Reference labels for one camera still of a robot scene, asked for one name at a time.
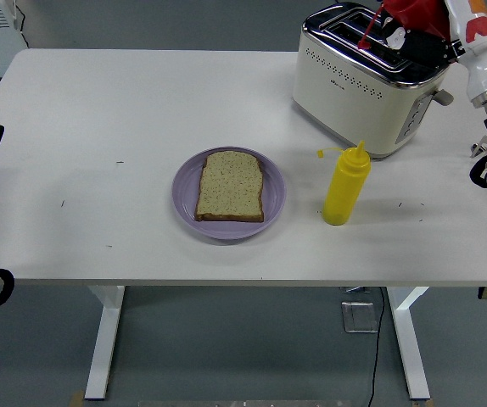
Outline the white table leg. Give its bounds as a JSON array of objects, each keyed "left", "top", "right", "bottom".
[
  {"left": 84, "top": 286, "right": 126, "bottom": 400},
  {"left": 385, "top": 286, "right": 431, "bottom": 400}
]

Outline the clear plastic floor piece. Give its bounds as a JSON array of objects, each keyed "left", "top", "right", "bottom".
[{"left": 340, "top": 300, "right": 379, "bottom": 335}]

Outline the yellow squeeze bottle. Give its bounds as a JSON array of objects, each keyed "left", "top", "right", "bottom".
[{"left": 315, "top": 140, "right": 372, "bottom": 226}]

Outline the black cable under table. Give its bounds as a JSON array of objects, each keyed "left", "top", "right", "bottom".
[{"left": 366, "top": 287, "right": 387, "bottom": 407}]

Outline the bread slice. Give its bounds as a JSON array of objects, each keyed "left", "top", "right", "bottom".
[{"left": 194, "top": 150, "right": 266, "bottom": 224}]

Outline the cream and chrome toaster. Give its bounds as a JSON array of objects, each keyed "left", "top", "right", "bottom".
[{"left": 292, "top": 2, "right": 455, "bottom": 161}]

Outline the right robot hand white orange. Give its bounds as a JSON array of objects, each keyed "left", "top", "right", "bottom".
[{"left": 378, "top": 0, "right": 487, "bottom": 105}]

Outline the purple plate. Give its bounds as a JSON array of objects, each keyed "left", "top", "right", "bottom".
[{"left": 171, "top": 146, "right": 288, "bottom": 242}]

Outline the black heater cable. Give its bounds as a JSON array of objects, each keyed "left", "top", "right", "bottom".
[{"left": 13, "top": 3, "right": 31, "bottom": 48}]

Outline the red squeeze bottle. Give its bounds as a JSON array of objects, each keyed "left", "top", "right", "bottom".
[{"left": 357, "top": 0, "right": 452, "bottom": 51}]

